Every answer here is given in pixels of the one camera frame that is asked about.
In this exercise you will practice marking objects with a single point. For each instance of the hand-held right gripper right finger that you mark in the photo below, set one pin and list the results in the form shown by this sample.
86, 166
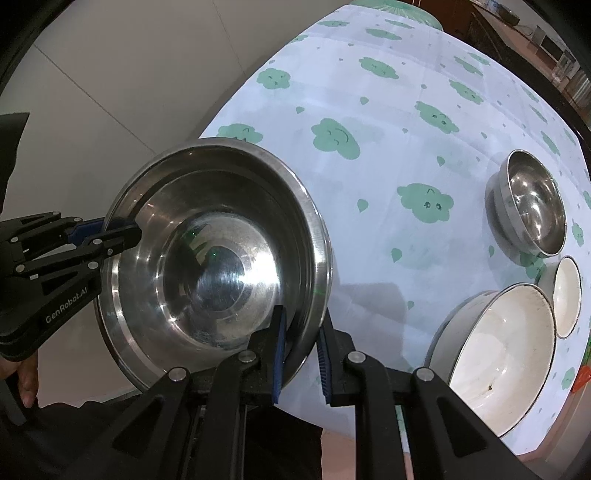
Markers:
324, 364

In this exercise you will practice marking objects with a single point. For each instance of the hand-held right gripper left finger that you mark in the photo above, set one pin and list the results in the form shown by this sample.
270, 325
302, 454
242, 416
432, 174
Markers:
278, 350

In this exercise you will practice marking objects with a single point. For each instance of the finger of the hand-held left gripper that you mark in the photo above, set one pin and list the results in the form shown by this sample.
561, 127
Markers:
117, 237
87, 229

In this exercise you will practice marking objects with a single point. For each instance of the large white enamel bowl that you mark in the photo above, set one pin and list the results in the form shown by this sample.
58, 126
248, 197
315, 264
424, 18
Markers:
503, 360

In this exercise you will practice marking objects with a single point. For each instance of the small white enamel bowl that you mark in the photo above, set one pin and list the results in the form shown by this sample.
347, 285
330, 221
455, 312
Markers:
567, 295

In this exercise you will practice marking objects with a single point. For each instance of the small steel bowl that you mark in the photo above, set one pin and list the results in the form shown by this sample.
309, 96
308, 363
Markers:
531, 203

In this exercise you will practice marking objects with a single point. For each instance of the person's left hand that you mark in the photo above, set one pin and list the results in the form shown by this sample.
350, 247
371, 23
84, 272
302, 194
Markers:
27, 378

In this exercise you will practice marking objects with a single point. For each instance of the green cloud print tablecloth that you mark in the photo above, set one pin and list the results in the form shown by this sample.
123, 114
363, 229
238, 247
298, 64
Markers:
392, 138

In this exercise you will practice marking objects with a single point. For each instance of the orange floor toy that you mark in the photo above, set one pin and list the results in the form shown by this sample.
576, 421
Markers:
582, 378

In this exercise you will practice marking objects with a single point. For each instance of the dark wooden table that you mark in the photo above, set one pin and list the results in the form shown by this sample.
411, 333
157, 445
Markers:
508, 41

